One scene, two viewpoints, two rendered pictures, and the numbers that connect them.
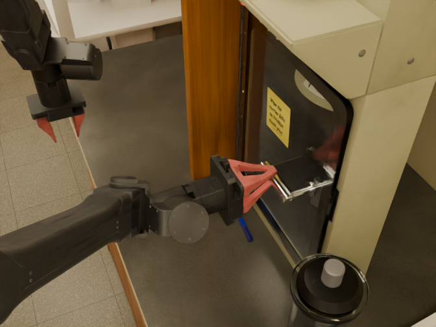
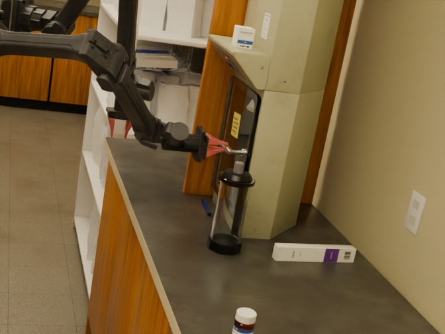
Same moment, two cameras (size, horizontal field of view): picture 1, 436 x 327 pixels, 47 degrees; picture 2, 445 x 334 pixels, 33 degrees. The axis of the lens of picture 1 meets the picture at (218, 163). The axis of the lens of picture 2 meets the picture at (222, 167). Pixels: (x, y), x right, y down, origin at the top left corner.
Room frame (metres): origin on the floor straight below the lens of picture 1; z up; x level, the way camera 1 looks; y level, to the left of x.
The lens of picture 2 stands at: (-1.71, -0.34, 1.81)
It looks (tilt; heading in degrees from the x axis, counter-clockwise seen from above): 16 degrees down; 6
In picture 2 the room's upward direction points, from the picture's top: 10 degrees clockwise
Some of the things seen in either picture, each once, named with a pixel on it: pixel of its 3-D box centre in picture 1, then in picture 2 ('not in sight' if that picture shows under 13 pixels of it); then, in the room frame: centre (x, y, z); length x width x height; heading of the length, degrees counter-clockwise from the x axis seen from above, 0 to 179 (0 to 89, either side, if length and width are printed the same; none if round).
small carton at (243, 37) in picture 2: not in sight; (243, 37); (0.58, -0.08, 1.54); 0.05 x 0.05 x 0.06; 25
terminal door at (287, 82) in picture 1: (279, 150); (234, 145); (0.64, -0.11, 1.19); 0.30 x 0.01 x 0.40; 23
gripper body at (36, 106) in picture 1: (53, 90); (122, 105); (0.78, 0.31, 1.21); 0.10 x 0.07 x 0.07; 114
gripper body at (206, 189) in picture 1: (207, 195); (191, 143); (0.52, 0.02, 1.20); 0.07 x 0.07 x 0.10; 25
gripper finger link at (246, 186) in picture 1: (248, 183); (212, 146); (0.55, -0.05, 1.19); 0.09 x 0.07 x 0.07; 115
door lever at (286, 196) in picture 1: (285, 179); (232, 148); (0.56, -0.11, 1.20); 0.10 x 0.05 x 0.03; 23
